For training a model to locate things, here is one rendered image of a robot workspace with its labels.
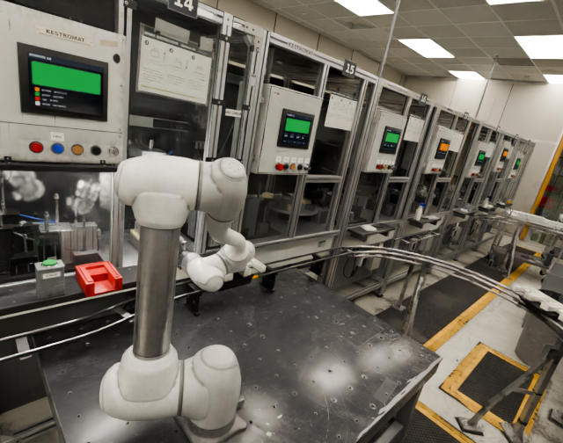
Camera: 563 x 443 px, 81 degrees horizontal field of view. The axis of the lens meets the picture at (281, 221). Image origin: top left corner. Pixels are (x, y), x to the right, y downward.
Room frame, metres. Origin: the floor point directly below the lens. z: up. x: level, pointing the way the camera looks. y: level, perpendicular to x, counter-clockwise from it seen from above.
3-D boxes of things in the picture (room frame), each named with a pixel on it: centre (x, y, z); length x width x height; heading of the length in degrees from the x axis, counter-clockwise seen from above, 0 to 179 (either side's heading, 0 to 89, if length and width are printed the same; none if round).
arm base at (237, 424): (0.84, 0.09, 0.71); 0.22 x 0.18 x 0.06; 136
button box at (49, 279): (1.03, 0.78, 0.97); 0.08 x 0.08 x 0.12; 46
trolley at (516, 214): (5.03, -3.84, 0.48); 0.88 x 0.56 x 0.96; 64
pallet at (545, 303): (1.91, -1.71, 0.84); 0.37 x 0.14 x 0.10; 14
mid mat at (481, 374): (2.18, -1.89, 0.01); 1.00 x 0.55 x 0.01; 136
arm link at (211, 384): (0.82, 0.12, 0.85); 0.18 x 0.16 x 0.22; 109
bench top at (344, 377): (1.23, -0.02, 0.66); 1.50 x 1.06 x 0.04; 136
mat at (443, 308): (4.49, -3.04, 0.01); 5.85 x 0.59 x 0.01; 136
